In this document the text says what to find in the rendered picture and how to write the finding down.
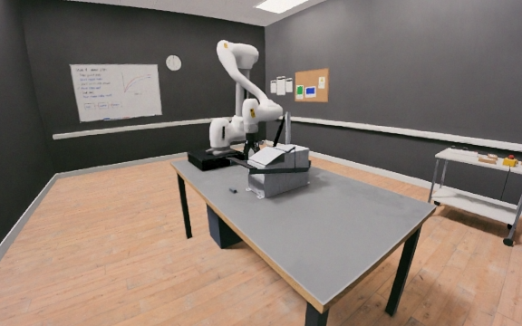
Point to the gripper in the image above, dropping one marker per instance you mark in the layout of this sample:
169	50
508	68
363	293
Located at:
250	143

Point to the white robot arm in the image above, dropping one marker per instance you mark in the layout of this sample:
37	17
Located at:
238	59

